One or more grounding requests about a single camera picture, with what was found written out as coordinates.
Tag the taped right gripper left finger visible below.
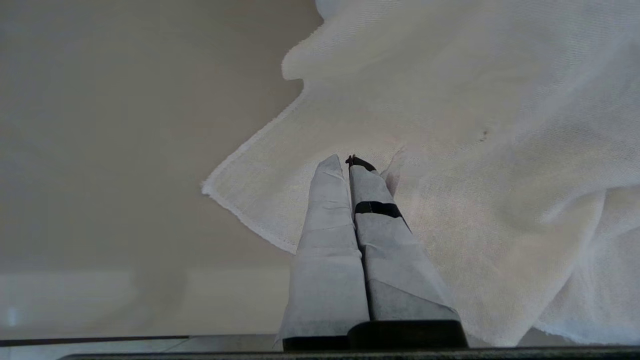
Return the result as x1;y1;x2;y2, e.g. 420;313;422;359
279;154;371;351

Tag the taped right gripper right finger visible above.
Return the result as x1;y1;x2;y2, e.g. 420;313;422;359
346;155;461;322

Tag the white woven cloth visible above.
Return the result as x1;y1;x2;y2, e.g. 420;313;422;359
201;0;640;347

